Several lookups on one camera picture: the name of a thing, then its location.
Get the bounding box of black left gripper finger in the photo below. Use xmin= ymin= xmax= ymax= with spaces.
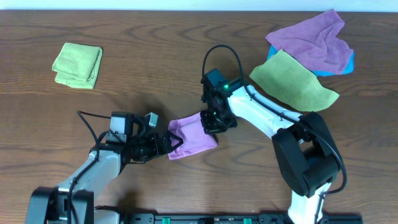
xmin=165 ymin=141 xmax=183 ymax=154
xmin=164 ymin=131 xmax=183 ymax=146

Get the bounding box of purple cloth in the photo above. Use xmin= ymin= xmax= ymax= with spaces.
xmin=265 ymin=9 xmax=354 ymax=75
xmin=168 ymin=113 xmax=218 ymax=160

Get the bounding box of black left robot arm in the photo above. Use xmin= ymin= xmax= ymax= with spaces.
xmin=25 ymin=111 xmax=183 ymax=223

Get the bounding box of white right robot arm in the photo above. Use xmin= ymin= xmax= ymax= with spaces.
xmin=200 ymin=69 xmax=341 ymax=223

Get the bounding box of olive green flat cloth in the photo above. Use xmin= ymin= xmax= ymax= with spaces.
xmin=249 ymin=50 xmax=340 ymax=112

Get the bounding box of folded light green cloth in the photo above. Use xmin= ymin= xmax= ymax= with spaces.
xmin=52 ymin=42 xmax=103 ymax=89

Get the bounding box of purple crumpled cloth on pile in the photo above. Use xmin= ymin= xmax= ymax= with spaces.
xmin=265 ymin=9 xmax=354 ymax=75

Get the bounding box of blue cloth under pile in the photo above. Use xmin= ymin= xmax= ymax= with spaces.
xmin=267 ymin=45 xmax=355 ymax=77

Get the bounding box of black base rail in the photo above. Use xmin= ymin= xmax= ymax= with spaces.
xmin=128 ymin=213 xmax=363 ymax=224

